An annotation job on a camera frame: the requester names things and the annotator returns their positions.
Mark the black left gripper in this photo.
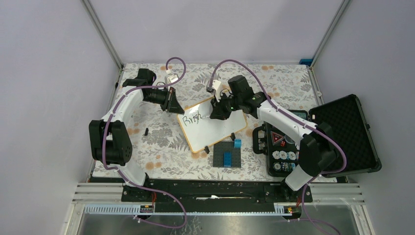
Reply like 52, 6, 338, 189
145, 86, 184, 114

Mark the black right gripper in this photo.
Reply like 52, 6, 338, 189
210, 92, 242, 121

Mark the yellow framed whiteboard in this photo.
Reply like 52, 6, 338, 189
177, 98, 248, 153

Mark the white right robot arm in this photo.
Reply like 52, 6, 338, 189
207, 75, 338, 202

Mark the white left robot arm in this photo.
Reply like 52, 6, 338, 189
89, 69, 184, 201

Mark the light blue toy brick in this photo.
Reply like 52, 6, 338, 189
233, 139, 242, 149

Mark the dark grey brick baseplate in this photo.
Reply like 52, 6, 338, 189
212, 139, 242, 168

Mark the black poker chip case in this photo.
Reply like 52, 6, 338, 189
253, 94, 382, 177

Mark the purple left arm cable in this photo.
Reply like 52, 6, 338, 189
101, 57, 188, 229

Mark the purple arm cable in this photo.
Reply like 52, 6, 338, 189
207, 59, 347, 235
101, 57, 188, 229

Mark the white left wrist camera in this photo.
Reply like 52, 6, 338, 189
165, 73, 179, 84

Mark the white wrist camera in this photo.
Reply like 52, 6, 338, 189
206, 79, 223, 94
165, 73, 179, 84

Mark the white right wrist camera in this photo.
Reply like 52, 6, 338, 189
206, 79, 223, 94

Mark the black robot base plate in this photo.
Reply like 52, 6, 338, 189
121, 179, 313, 213

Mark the blue corner bracket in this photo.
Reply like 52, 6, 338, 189
299, 59, 313, 66

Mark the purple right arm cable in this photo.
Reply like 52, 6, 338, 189
207, 59, 347, 235

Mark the white slotted cable duct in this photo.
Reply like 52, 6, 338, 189
83, 203, 293, 216

